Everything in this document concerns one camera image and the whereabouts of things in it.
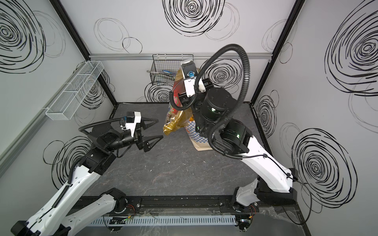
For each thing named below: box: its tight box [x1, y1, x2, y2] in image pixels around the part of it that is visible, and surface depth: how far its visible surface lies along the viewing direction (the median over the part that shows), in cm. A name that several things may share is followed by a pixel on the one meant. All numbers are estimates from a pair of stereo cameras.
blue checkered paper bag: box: [184, 120, 214, 151], surface depth 88 cm
